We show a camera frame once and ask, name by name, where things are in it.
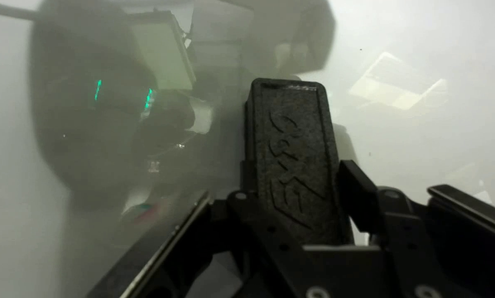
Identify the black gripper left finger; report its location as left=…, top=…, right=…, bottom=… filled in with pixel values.
left=86, top=189, right=309, bottom=298

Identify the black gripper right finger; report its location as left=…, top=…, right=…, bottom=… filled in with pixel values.
left=336, top=159, right=495, bottom=298

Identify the black whiteboard duster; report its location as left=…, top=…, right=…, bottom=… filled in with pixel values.
left=238, top=76, right=354, bottom=247

